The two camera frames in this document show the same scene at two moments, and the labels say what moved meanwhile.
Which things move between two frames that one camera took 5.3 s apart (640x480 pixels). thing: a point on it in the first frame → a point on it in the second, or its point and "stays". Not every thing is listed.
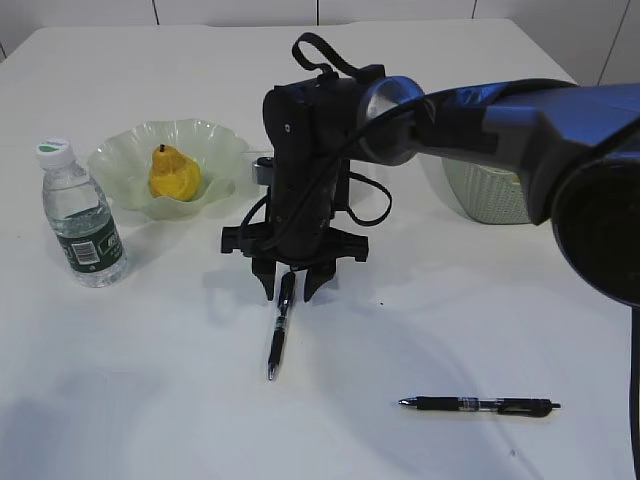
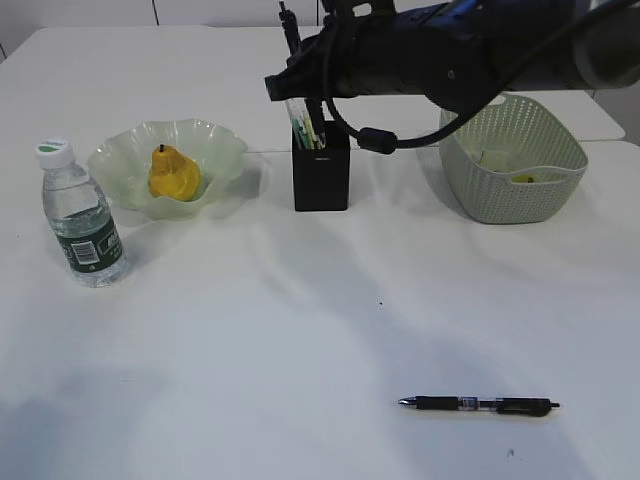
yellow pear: x=173 y=174 stays
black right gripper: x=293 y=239 → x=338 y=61
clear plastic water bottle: x=81 y=217 stays
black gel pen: x=287 y=290 → x=291 y=30
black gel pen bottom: x=503 y=406 stays
